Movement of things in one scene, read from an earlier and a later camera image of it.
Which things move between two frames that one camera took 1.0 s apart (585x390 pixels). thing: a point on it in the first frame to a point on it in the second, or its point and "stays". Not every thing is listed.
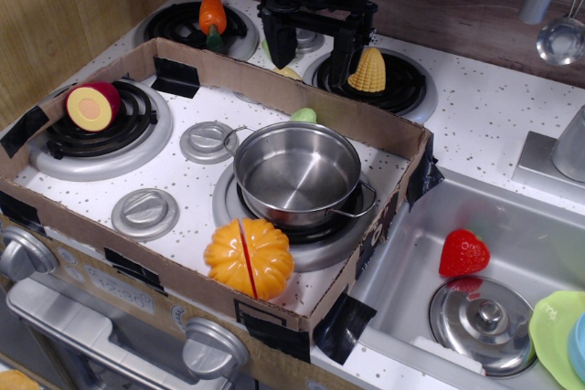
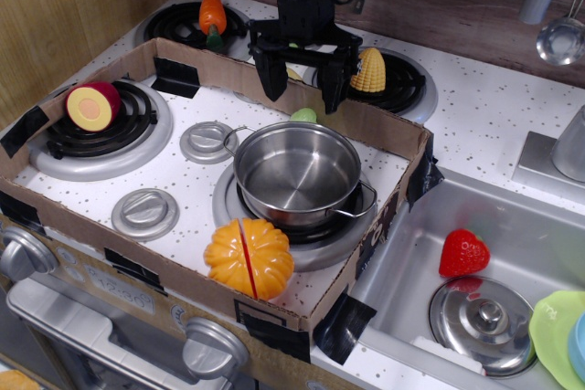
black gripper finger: x=352 y=32 to x=335 y=82
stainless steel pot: x=292 y=173 stays
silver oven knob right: x=212 y=351 stays
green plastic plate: x=549 y=329 stays
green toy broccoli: x=303 y=114 stays
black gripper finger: x=281 y=18 to x=272 y=73
